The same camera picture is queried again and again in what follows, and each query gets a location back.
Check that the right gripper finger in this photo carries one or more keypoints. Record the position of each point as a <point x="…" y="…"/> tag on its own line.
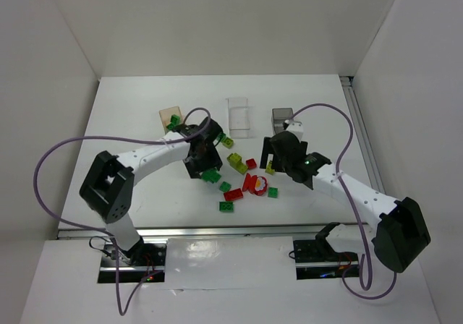
<point x="276" y="165"/>
<point x="267" y="150"/>

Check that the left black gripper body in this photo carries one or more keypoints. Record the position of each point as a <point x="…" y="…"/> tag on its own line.
<point x="202" y="167"/>

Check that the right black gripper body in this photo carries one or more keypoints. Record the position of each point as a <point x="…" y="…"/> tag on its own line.
<point x="271" y="154"/>

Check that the green lego plate stack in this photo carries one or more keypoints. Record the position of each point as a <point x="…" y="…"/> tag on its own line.
<point x="211" y="176"/>

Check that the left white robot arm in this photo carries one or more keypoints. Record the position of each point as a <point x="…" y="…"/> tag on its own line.
<point x="108" y="186"/>

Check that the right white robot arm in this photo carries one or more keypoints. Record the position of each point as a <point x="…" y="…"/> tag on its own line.
<point x="396" y="230"/>

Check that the lime lego right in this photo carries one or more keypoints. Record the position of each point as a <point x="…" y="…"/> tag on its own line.
<point x="269" y="168"/>

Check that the small red square lego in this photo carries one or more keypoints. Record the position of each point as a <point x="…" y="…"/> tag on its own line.
<point x="251" y="163"/>

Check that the dark green square lego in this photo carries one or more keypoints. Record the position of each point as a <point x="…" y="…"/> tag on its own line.
<point x="221" y="137"/>

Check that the lime square lego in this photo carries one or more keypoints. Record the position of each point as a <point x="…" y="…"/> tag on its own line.
<point x="227" y="142"/>

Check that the red flower lego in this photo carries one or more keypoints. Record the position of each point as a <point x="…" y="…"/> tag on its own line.
<point x="254" y="184"/>

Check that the lime stepped lego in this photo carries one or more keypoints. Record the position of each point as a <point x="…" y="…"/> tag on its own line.
<point x="235" y="161"/>

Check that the grey translucent container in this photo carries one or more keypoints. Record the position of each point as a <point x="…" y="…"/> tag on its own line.
<point x="278" y="117"/>

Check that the small green lego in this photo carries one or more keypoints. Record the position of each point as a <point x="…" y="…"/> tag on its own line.
<point x="225" y="187"/>

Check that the clear plastic container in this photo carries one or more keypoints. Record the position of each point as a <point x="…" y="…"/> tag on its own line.
<point x="239" y="124"/>

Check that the red rectangular lego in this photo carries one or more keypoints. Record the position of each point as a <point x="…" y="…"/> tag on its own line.
<point x="233" y="195"/>

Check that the green flat lego front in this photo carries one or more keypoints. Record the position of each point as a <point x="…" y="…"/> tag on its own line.
<point x="226" y="207"/>

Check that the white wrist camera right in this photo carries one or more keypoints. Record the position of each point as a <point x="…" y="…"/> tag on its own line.
<point x="294" y="127"/>

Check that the aluminium rail front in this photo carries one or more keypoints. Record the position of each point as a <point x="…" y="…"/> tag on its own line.
<point x="228" y="231"/>

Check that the aluminium rail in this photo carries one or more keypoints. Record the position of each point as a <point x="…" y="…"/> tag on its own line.
<point x="362" y="133"/>
<point x="228" y="231"/>

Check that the aluminium rail right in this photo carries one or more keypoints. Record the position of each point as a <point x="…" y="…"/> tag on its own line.
<point x="362" y="133"/>

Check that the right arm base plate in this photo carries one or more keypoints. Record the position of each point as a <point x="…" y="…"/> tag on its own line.
<point x="311" y="263"/>

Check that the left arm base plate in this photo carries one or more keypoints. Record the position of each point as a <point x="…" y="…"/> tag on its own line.
<point x="151" y="263"/>

